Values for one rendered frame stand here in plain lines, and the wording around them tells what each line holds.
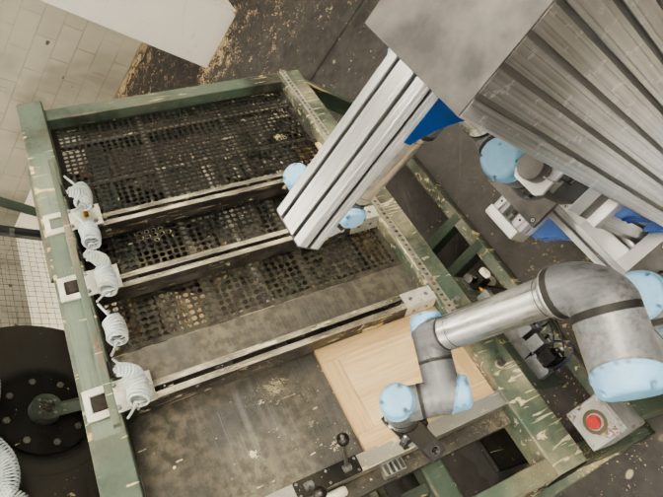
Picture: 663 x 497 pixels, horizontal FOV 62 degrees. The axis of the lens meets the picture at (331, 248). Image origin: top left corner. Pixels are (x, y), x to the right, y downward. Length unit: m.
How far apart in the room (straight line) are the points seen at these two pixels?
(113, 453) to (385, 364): 0.86
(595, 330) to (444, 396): 0.37
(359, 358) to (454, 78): 1.29
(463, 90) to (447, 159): 2.50
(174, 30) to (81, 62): 1.85
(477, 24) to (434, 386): 0.74
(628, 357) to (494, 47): 0.52
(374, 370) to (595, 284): 1.04
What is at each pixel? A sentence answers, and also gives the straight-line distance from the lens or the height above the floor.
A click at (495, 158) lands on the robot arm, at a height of 1.27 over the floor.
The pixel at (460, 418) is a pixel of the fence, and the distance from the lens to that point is 1.85.
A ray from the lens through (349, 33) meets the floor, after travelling 4.10.
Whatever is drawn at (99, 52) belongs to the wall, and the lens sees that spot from 6.82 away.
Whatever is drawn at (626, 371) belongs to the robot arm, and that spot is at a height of 1.68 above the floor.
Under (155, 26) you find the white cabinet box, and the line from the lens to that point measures 5.18.
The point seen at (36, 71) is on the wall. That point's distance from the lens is 6.85.
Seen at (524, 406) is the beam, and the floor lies 0.87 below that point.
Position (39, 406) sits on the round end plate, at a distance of 2.29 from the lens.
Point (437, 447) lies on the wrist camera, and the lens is 1.40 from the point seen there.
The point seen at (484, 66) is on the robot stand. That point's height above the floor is 2.03.
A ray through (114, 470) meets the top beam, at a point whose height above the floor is 1.91.
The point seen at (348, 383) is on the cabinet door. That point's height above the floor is 1.26.
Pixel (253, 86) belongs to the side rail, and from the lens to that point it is 2.89.
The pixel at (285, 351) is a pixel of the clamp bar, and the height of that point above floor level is 1.42.
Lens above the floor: 2.62
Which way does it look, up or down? 45 degrees down
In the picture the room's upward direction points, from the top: 80 degrees counter-clockwise
